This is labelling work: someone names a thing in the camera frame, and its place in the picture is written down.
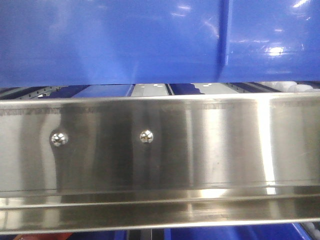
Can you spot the large blue plastic bin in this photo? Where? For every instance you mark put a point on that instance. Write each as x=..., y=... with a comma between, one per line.
x=96, y=42

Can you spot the roller track shelf bed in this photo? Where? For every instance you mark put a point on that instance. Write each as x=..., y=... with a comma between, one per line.
x=156, y=89

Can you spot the right round-head rail screw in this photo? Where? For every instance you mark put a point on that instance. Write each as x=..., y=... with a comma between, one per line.
x=146, y=136

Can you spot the round-head rail screw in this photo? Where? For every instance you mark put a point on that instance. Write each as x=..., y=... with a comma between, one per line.
x=146, y=136
x=59, y=139

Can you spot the stainless steel shelf rail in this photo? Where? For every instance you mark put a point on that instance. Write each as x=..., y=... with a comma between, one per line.
x=215, y=160

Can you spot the left round-head rail screw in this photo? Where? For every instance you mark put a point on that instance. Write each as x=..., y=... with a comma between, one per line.
x=59, y=139

